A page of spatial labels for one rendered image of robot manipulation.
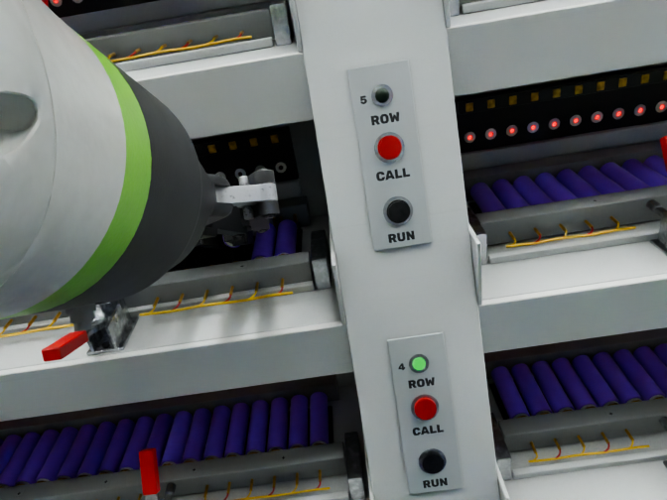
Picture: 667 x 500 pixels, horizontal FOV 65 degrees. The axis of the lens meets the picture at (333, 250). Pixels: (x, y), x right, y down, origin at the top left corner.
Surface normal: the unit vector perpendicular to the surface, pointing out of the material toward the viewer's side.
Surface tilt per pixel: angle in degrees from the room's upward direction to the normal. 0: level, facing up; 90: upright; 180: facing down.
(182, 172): 94
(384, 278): 90
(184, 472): 19
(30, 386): 109
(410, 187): 90
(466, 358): 90
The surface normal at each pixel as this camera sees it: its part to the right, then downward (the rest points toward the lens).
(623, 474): -0.15, -0.86
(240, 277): 0.04, 0.48
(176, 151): 0.98, -0.22
